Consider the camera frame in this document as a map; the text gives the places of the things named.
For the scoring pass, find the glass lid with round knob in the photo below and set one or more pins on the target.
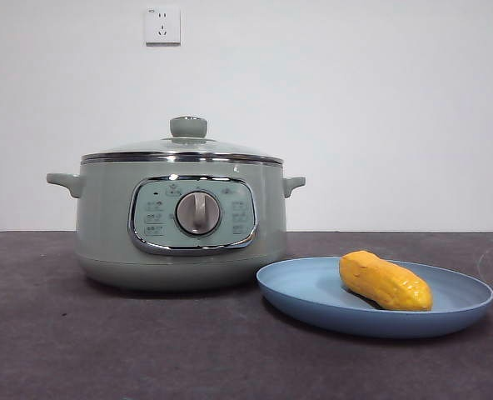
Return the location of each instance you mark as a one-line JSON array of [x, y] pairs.
[[188, 127]]

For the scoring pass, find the pale green electric steamer pot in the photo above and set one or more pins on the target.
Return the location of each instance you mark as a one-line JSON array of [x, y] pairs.
[[105, 233]]

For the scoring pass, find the white wall socket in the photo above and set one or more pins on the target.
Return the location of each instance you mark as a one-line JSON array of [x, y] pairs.
[[163, 27]]

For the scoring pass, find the blue round plate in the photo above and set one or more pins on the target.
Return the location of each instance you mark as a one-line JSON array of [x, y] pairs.
[[305, 291]]

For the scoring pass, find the yellow corn cob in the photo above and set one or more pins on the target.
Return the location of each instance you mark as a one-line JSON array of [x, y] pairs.
[[384, 281]]

